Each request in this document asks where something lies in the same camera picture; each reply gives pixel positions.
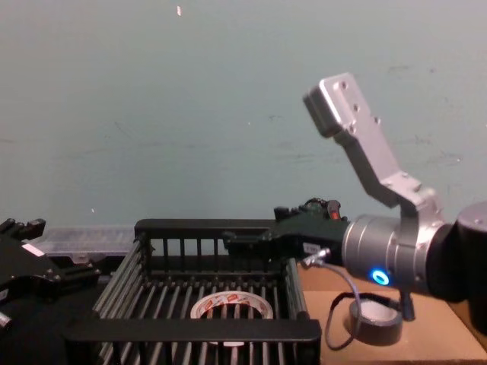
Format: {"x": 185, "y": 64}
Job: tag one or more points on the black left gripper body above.
{"x": 26, "y": 272}

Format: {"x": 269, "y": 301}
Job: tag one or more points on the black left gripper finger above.
{"x": 30, "y": 228}
{"x": 76, "y": 277}

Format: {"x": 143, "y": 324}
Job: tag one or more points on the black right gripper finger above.
{"x": 287, "y": 213}
{"x": 247, "y": 241}

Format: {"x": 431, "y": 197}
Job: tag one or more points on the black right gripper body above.
{"x": 316, "y": 233}

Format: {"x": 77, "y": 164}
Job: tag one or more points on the roll of white tape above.
{"x": 232, "y": 304}

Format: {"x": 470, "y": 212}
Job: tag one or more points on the roll of silver tape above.
{"x": 374, "y": 323}

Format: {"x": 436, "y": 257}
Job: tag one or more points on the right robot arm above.
{"x": 395, "y": 243}

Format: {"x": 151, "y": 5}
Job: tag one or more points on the clear plastic case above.
{"x": 87, "y": 239}

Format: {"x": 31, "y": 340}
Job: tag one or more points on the black rack with steel bars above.
{"x": 190, "y": 331}

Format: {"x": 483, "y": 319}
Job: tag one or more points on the shallow brown cardboard tray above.
{"x": 430, "y": 342}

